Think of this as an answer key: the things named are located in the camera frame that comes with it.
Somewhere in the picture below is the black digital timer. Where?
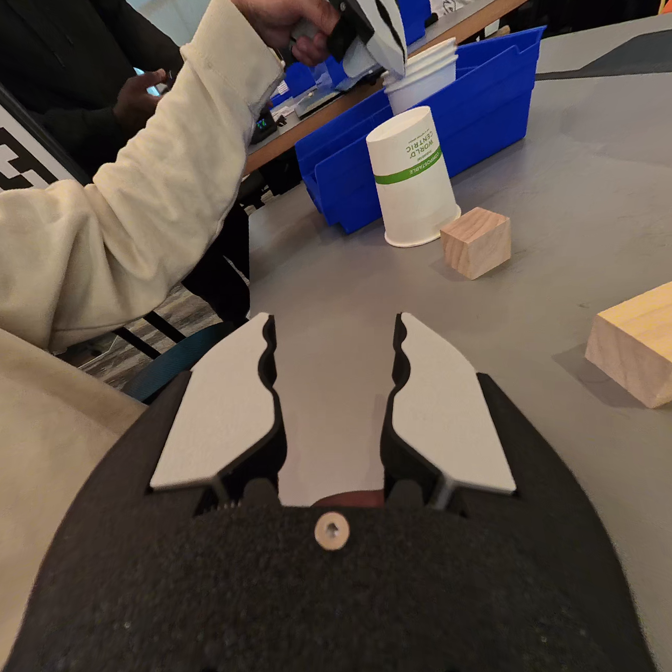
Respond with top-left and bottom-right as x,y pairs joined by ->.
251,107 -> 279,146

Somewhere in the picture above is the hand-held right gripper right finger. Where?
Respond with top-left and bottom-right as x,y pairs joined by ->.
380,311 -> 518,509

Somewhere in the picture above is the person's left hand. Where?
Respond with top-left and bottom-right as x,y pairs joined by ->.
232,0 -> 342,68

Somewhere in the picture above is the wooden edge background table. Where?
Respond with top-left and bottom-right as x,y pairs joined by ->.
244,0 -> 531,175

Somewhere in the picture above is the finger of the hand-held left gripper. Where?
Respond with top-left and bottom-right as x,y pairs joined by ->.
366,0 -> 410,81
340,42 -> 388,81

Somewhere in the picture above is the person's left forearm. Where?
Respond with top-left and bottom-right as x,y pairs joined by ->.
0,0 -> 287,354

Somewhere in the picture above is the wooden cube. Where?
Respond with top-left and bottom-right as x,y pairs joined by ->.
440,207 -> 512,280
584,281 -> 672,410

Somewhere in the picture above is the framed black white sign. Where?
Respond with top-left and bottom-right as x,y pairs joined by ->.
0,86 -> 91,192

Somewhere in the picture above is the person's cream hoodie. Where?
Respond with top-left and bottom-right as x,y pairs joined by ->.
0,328 -> 149,646

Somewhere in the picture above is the blue plastic bin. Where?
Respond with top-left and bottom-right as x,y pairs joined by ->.
295,25 -> 548,235
396,0 -> 438,45
283,55 -> 347,102

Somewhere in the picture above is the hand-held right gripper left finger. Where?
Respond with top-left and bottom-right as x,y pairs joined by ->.
149,312 -> 288,506

